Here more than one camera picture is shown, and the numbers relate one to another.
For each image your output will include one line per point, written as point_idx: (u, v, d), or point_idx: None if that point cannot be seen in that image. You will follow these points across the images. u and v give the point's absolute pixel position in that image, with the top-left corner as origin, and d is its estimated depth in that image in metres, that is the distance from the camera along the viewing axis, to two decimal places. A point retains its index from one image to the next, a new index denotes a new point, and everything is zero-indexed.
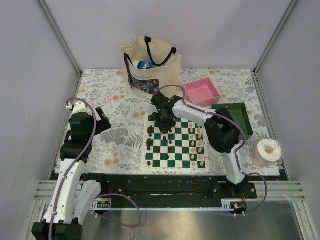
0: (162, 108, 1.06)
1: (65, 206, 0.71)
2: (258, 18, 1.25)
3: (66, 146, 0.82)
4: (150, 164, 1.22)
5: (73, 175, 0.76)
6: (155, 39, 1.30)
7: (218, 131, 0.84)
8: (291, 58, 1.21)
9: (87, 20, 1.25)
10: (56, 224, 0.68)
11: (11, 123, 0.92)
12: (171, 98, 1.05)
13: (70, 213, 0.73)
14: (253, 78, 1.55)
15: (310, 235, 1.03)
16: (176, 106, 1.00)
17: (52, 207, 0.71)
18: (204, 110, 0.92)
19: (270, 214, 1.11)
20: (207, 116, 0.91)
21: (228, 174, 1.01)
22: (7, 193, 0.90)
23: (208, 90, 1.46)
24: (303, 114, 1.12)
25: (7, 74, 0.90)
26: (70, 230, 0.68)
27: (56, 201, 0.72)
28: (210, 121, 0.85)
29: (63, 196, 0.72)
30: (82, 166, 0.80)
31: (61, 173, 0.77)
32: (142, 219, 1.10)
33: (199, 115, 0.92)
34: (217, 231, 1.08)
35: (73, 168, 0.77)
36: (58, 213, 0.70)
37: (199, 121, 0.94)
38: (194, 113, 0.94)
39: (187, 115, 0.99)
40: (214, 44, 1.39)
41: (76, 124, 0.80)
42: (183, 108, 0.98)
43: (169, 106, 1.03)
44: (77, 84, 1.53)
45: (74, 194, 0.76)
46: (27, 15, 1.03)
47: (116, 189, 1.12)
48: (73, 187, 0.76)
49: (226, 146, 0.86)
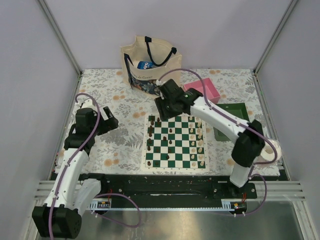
0: (175, 102, 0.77)
1: (67, 191, 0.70)
2: (258, 18, 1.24)
3: (70, 137, 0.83)
4: (151, 164, 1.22)
5: (75, 163, 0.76)
6: (155, 39, 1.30)
7: (251, 150, 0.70)
8: (291, 59, 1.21)
9: (87, 20, 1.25)
10: (57, 208, 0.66)
11: (10, 123, 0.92)
12: (187, 92, 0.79)
13: (71, 200, 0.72)
14: (253, 78, 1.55)
15: (311, 236, 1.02)
16: (197, 105, 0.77)
17: (54, 192, 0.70)
18: (235, 120, 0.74)
19: (270, 214, 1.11)
20: (239, 128, 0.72)
21: (233, 177, 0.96)
22: (7, 193, 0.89)
23: (208, 90, 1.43)
24: (303, 114, 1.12)
25: (7, 74, 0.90)
26: (70, 216, 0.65)
27: (57, 187, 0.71)
28: (247, 138, 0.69)
29: (65, 182, 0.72)
30: (84, 156, 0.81)
31: (64, 160, 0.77)
32: (142, 219, 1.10)
33: (229, 125, 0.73)
34: (218, 231, 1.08)
35: (76, 156, 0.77)
36: (59, 197, 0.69)
37: (224, 131, 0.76)
38: (222, 120, 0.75)
39: (210, 119, 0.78)
40: (214, 44, 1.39)
41: (82, 116, 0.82)
42: (207, 109, 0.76)
43: (188, 102, 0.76)
44: (77, 84, 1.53)
45: (76, 182, 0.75)
46: (27, 16, 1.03)
47: (116, 190, 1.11)
48: (75, 174, 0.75)
49: (248, 162, 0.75)
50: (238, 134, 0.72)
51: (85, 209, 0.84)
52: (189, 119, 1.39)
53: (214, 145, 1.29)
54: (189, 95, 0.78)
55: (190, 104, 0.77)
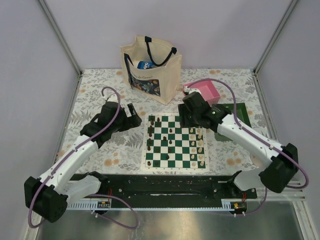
0: (203, 119, 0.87)
1: (62, 175, 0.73)
2: (259, 18, 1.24)
3: (92, 125, 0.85)
4: (151, 164, 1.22)
5: (82, 151, 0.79)
6: (155, 39, 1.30)
7: (284, 174, 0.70)
8: (292, 58, 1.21)
9: (87, 20, 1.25)
10: (47, 186, 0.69)
11: (10, 123, 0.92)
12: (215, 109, 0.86)
13: (62, 185, 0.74)
14: (253, 78, 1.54)
15: (310, 236, 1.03)
16: (226, 124, 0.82)
17: (51, 170, 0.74)
18: (268, 143, 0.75)
19: (270, 214, 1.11)
20: (272, 152, 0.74)
21: (239, 180, 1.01)
22: (7, 193, 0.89)
23: (208, 89, 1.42)
24: (304, 114, 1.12)
25: (7, 74, 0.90)
26: (55, 200, 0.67)
27: (56, 167, 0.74)
28: (281, 163, 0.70)
29: (65, 164, 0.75)
30: (95, 147, 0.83)
31: (74, 145, 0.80)
32: (139, 222, 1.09)
33: (261, 148, 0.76)
34: (218, 231, 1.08)
35: (86, 145, 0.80)
36: (54, 177, 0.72)
37: (257, 153, 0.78)
38: (254, 142, 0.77)
39: (239, 139, 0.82)
40: (214, 43, 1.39)
41: (108, 109, 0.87)
42: (236, 129, 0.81)
43: (214, 119, 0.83)
44: (77, 84, 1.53)
45: (74, 169, 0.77)
46: (27, 15, 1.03)
47: (116, 190, 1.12)
48: (77, 161, 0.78)
49: (279, 189, 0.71)
50: (271, 158, 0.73)
51: (75, 200, 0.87)
52: None
53: (215, 145, 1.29)
54: (217, 112, 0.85)
55: (218, 122, 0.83)
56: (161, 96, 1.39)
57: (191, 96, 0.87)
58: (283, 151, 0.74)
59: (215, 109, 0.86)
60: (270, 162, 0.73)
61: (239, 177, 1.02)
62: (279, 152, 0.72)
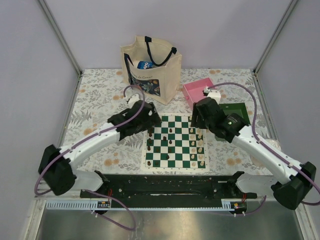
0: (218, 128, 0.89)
1: (81, 152, 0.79)
2: (259, 18, 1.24)
3: (119, 115, 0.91)
4: (151, 164, 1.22)
5: (105, 137, 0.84)
6: (155, 39, 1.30)
7: (301, 194, 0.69)
8: (291, 59, 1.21)
9: (87, 20, 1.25)
10: (63, 158, 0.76)
11: (11, 123, 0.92)
12: (231, 119, 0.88)
13: (77, 161, 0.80)
14: (253, 78, 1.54)
15: (311, 236, 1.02)
16: (243, 137, 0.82)
17: (72, 144, 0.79)
18: (287, 161, 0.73)
19: (270, 214, 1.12)
20: (290, 170, 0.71)
21: (244, 181, 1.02)
22: (7, 193, 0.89)
23: None
24: (303, 114, 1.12)
25: (8, 74, 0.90)
26: (65, 174, 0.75)
27: (78, 143, 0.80)
28: (299, 184, 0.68)
29: (86, 143, 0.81)
30: (116, 137, 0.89)
31: (99, 129, 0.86)
32: (137, 226, 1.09)
33: (280, 165, 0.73)
34: (218, 231, 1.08)
35: (109, 133, 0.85)
36: (72, 152, 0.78)
37: (274, 170, 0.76)
38: (272, 158, 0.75)
39: (256, 153, 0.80)
40: (214, 44, 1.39)
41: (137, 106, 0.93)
42: (253, 142, 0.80)
43: (229, 129, 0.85)
44: (77, 84, 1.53)
45: (92, 151, 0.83)
46: (27, 15, 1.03)
47: (116, 190, 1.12)
48: (97, 144, 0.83)
49: (295, 206, 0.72)
50: (289, 177, 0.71)
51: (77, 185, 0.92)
52: (189, 118, 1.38)
53: (215, 145, 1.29)
54: (233, 122, 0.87)
55: (235, 133, 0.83)
56: (161, 96, 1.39)
57: (207, 103, 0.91)
58: (302, 170, 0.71)
59: (231, 119, 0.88)
60: (287, 181, 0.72)
61: (243, 178, 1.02)
62: (298, 171, 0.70)
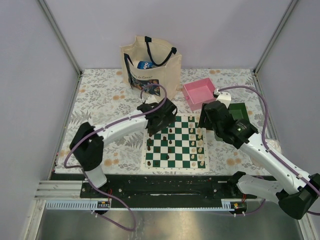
0: (227, 133, 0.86)
1: (113, 132, 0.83)
2: (259, 18, 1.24)
3: (148, 104, 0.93)
4: (151, 164, 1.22)
5: (134, 122, 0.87)
6: (155, 39, 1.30)
7: (307, 205, 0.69)
8: (291, 58, 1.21)
9: (87, 20, 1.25)
10: (97, 135, 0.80)
11: (11, 123, 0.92)
12: (240, 125, 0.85)
13: (107, 141, 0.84)
14: (253, 78, 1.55)
15: (310, 236, 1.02)
16: (252, 145, 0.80)
17: (106, 124, 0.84)
18: (296, 172, 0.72)
19: (269, 214, 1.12)
20: (299, 181, 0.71)
21: (246, 184, 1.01)
22: (7, 193, 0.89)
23: (208, 90, 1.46)
24: (303, 114, 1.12)
25: (8, 74, 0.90)
26: (95, 152, 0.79)
27: (111, 124, 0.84)
28: (308, 195, 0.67)
29: (117, 126, 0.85)
30: (143, 124, 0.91)
31: (130, 114, 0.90)
32: (137, 224, 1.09)
33: (288, 175, 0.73)
34: (217, 231, 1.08)
35: (138, 119, 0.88)
36: (105, 131, 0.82)
37: (282, 180, 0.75)
38: (280, 168, 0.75)
39: (265, 162, 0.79)
40: (214, 43, 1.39)
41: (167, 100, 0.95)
42: (262, 150, 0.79)
43: (238, 135, 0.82)
44: (77, 84, 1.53)
45: (121, 133, 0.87)
46: (27, 15, 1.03)
47: (116, 190, 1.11)
48: (126, 128, 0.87)
49: (299, 216, 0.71)
50: (298, 188, 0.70)
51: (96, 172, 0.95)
52: (189, 118, 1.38)
53: (214, 145, 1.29)
54: (242, 128, 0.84)
55: (244, 140, 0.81)
56: (161, 96, 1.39)
57: (215, 107, 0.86)
58: (311, 181, 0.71)
59: (240, 124, 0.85)
60: (295, 192, 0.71)
61: (246, 180, 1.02)
62: (307, 183, 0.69)
